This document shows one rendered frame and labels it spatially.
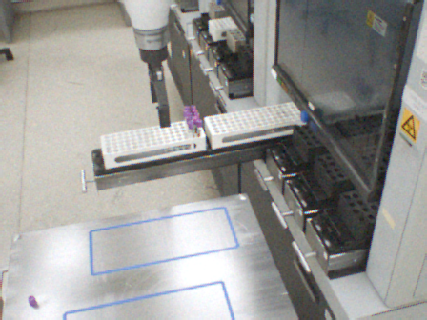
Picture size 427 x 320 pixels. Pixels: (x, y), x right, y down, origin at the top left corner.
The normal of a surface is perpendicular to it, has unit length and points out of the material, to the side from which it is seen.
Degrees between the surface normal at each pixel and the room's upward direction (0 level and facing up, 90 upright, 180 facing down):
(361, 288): 0
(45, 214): 0
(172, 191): 0
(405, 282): 90
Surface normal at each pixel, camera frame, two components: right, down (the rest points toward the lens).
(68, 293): -0.04, -0.79
